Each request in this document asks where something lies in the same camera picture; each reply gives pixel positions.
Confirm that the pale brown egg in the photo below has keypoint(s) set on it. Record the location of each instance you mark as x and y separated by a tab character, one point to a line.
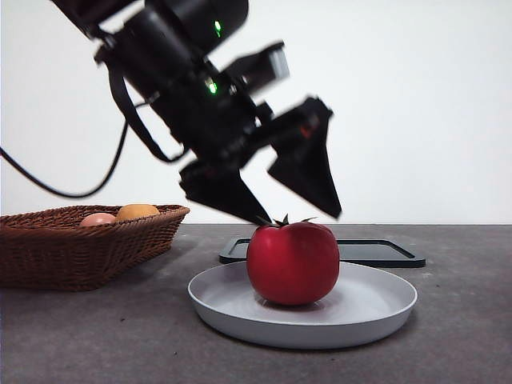
98	220

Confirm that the brown wicker basket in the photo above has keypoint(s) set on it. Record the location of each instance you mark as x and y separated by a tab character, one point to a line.
80	256

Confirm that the black rectangular tray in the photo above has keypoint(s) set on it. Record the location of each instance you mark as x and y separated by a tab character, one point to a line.
380	252

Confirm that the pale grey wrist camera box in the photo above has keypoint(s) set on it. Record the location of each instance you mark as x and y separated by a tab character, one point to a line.
276	64

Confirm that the orange-yellow potato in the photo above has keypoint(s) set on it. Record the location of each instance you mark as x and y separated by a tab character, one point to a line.
138	211

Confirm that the red tomato with green stem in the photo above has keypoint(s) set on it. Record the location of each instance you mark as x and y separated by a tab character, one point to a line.
292	264

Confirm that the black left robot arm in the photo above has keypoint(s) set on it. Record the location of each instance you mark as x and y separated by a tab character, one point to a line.
180	80

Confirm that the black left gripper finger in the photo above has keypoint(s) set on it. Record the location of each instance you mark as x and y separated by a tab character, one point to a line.
308	168
220	188

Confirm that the round grey plate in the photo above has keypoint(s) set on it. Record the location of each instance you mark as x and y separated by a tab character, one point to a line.
360	304

